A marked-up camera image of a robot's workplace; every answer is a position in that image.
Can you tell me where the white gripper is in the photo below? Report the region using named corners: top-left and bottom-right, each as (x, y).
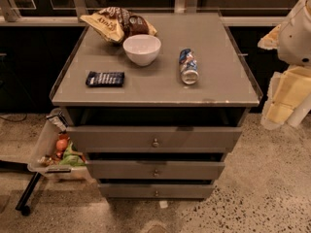
top-left (258, 0), bottom-right (311, 66)

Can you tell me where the grey bottom drawer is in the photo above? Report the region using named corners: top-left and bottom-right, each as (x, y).
top-left (98, 183), bottom-right (214, 199)

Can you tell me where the grey drawer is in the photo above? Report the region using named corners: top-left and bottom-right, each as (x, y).
top-left (98, 183), bottom-right (214, 199)
top-left (86, 160), bottom-right (225, 180)
top-left (67, 126), bottom-right (242, 153)

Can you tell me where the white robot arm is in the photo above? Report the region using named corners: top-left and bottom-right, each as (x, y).
top-left (258, 0), bottom-right (311, 130)

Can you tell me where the grey drawer cabinet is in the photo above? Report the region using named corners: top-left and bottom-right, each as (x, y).
top-left (51, 13), bottom-right (262, 186)

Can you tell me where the grey top drawer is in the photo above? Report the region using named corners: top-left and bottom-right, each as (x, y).
top-left (67, 126), bottom-right (242, 153)

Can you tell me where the grey middle drawer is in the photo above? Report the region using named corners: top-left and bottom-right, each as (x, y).
top-left (86, 160), bottom-right (225, 180)

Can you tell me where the blue white soda can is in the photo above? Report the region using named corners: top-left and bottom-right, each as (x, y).
top-left (179, 49), bottom-right (199, 85)

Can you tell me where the white bowl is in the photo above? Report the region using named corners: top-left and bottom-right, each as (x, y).
top-left (122, 34), bottom-right (161, 66)

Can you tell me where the brown yellow chip bag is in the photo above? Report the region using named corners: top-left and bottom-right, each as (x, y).
top-left (81, 7), bottom-right (157, 44)

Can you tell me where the green snack bag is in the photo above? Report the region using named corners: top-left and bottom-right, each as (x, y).
top-left (59, 142), bottom-right (86, 167)

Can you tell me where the orange round fruit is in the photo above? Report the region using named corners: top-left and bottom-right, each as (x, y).
top-left (56, 139), bottom-right (68, 151)

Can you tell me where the clear plastic bin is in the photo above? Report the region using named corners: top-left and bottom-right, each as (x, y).
top-left (28, 108), bottom-right (90, 180)

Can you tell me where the black wheeled stand leg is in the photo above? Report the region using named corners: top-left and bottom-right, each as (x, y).
top-left (0, 160), bottom-right (42, 216)

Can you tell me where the black floor cable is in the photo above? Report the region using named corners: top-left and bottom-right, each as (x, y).
top-left (0, 113), bottom-right (28, 123)

